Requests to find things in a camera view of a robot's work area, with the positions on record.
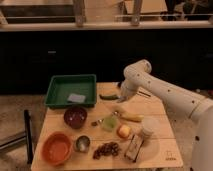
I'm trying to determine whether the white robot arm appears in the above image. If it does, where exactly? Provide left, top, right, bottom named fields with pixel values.
left=120, top=59, right=213, bottom=171

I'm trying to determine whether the orange bowl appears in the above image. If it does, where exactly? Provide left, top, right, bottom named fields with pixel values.
left=41, top=132, right=73, bottom=166

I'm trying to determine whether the green chili pepper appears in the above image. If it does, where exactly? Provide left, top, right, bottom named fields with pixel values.
left=99, top=94, right=119, bottom=100

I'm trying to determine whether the metal fork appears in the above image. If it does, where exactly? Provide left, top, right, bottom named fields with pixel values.
left=91, top=111, right=118, bottom=126

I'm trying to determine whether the yellow banana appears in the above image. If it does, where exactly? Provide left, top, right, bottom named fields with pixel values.
left=117, top=112, right=144, bottom=122

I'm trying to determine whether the green cup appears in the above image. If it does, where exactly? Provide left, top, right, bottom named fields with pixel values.
left=101, top=116, right=117, bottom=132

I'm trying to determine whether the red yellow apple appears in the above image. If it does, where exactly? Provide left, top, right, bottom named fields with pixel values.
left=117, top=124, right=131, bottom=138

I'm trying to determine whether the white lidded jar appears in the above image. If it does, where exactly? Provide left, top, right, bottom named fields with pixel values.
left=141, top=118, right=156, bottom=136

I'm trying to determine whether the green plastic tray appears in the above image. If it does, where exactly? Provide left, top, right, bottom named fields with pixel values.
left=45, top=74, right=97, bottom=109

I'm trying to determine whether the grey sponge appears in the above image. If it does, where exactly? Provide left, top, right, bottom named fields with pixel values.
left=67, top=94, right=86, bottom=103

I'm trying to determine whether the bunch of dark grapes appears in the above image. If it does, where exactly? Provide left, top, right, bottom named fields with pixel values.
left=93, top=142, right=120, bottom=159

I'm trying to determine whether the small metal cup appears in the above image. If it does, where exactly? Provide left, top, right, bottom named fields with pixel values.
left=75, top=135, right=90, bottom=153

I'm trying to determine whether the black metal stand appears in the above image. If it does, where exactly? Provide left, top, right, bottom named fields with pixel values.
left=0, top=110, right=34, bottom=164

